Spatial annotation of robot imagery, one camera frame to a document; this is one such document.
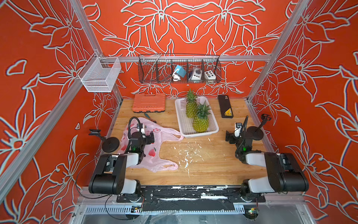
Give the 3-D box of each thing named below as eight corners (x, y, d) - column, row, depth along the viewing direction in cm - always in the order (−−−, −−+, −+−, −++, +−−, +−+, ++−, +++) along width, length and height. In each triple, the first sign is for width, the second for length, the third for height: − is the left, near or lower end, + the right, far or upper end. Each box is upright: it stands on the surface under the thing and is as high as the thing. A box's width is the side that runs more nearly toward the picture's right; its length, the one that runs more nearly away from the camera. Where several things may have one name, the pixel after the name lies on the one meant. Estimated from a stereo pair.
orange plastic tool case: (133, 113, 112) (131, 108, 107) (137, 97, 124) (135, 92, 119) (164, 113, 112) (164, 108, 107) (166, 97, 124) (165, 92, 119)
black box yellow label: (221, 117, 108) (222, 116, 107) (218, 96, 124) (218, 94, 122) (233, 118, 108) (234, 116, 106) (228, 96, 124) (228, 95, 122)
